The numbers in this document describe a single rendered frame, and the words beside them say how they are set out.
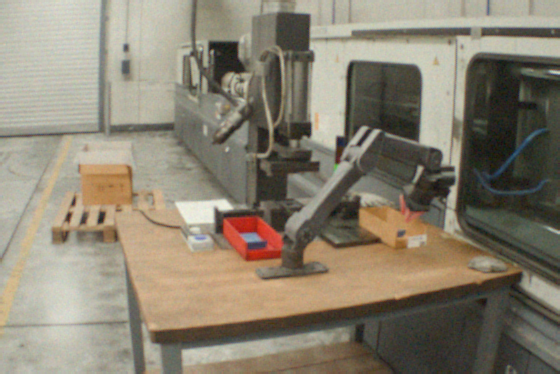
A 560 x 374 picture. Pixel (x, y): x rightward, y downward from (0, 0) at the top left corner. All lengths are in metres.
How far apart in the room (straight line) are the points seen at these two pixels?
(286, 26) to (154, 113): 9.23
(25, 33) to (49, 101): 1.44
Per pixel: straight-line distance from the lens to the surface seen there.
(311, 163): 1.92
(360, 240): 1.83
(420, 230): 1.90
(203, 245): 1.74
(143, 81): 11.03
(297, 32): 1.96
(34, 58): 11.05
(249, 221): 1.89
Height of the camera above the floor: 1.49
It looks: 13 degrees down
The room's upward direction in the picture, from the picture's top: 2 degrees clockwise
